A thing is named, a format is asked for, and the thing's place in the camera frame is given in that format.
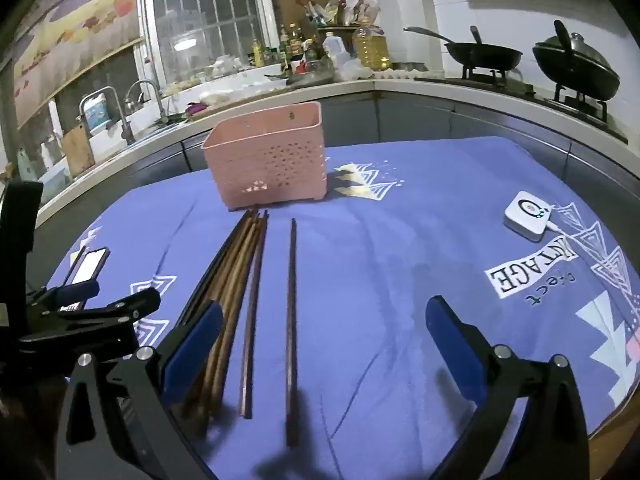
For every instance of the barred window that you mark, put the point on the barred window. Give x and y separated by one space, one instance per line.
210 5

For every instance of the metal bowl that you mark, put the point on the metal bowl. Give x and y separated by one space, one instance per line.
310 78

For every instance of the purple vegetable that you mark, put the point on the purple vegetable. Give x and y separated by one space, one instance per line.
196 110

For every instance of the single dark wooden chopstick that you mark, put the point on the single dark wooden chopstick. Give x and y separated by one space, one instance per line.
255 310
291 335

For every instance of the curved steel faucet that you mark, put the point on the curved steel faucet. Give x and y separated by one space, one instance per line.
150 85

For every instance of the cooking spatula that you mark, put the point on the cooking spatula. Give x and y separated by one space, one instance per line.
476 34

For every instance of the flat wooden chopping board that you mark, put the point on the flat wooden chopping board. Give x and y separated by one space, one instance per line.
240 100

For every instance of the white square puck device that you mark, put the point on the white square puck device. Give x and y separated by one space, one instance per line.
527 212

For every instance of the pale green bottle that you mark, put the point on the pale green bottle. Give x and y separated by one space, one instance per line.
26 165

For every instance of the white plastic tray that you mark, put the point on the white plastic tray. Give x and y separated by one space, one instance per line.
240 82

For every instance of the egg tray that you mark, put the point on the egg tray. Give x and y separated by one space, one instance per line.
405 74

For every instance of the pile of food packets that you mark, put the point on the pile of food packets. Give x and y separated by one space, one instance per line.
340 10

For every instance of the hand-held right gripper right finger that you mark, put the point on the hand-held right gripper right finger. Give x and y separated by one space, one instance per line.
450 340

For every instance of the square steel faucet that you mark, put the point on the square steel faucet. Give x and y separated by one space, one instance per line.
117 110

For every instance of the pink perforated utensil basket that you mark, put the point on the pink perforated utensil basket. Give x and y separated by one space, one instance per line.
265 160

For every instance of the yellow cooking oil bottle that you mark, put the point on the yellow cooking oil bottle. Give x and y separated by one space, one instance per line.
372 50

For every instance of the black wok with lid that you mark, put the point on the black wok with lid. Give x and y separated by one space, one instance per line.
575 65

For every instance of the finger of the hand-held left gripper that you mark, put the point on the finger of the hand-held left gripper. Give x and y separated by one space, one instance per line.
70 294
100 325

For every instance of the black smartphone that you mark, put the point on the black smartphone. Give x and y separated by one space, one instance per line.
90 265

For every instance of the fruit print roller blind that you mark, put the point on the fruit print roller blind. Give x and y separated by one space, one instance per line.
75 25

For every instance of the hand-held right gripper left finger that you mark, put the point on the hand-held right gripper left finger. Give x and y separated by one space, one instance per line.
196 345

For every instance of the bundle of brown chopsticks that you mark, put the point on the bundle of brown chopsticks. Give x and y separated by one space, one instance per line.
235 280

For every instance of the white plastic jug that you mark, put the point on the white plastic jug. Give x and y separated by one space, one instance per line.
335 50

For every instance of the upright wooden cutting board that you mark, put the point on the upright wooden cutting board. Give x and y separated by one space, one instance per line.
77 152

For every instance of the grey kitchen counter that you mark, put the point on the grey kitchen counter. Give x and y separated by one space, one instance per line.
350 115

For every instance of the row of condiment bottles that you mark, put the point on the row of condiment bottles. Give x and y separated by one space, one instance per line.
285 50

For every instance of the blue printed tablecloth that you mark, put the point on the blue printed tablecloth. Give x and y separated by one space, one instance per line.
400 285

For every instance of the black gas stove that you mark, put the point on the black gas stove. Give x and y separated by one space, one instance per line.
525 91

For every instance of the black open wok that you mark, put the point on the black open wok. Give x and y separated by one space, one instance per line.
480 55

